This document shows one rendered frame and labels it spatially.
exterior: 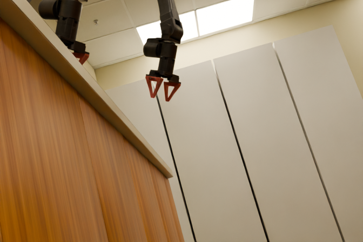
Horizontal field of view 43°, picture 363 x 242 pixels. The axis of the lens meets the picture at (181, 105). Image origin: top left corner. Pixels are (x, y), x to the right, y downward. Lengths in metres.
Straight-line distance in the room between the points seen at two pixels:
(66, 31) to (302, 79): 3.51
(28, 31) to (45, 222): 0.31
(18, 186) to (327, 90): 4.12
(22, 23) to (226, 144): 3.70
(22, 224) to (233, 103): 3.93
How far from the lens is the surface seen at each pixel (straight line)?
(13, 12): 0.74
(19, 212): 0.60
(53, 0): 1.36
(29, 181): 0.65
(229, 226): 4.28
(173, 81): 1.68
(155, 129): 4.44
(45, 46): 0.85
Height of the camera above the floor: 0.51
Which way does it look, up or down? 17 degrees up
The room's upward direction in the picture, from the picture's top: 16 degrees counter-clockwise
